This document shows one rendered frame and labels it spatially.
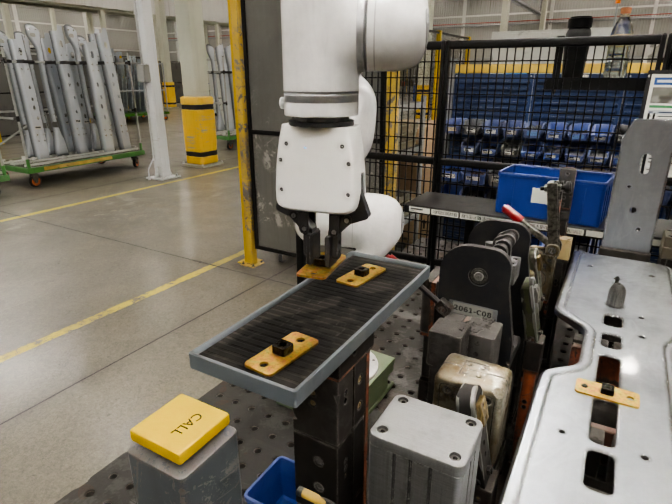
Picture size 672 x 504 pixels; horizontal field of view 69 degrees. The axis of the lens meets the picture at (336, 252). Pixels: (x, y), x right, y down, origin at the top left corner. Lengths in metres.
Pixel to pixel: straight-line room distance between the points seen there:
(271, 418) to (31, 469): 1.37
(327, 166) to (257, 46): 3.11
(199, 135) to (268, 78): 4.89
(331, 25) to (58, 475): 2.05
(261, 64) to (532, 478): 3.26
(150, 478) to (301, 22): 0.44
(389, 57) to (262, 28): 3.09
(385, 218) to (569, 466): 0.55
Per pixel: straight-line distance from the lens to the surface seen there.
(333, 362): 0.53
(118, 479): 1.14
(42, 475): 2.34
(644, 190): 1.49
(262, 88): 3.62
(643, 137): 1.47
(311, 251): 0.60
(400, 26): 0.53
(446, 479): 0.51
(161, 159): 7.61
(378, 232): 1.00
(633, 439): 0.78
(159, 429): 0.47
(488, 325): 0.80
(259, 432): 1.16
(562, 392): 0.83
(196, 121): 8.37
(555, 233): 1.23
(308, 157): 0.56
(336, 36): 0.54
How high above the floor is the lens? 1.44
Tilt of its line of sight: 20 degrees down
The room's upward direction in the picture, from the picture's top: straight up
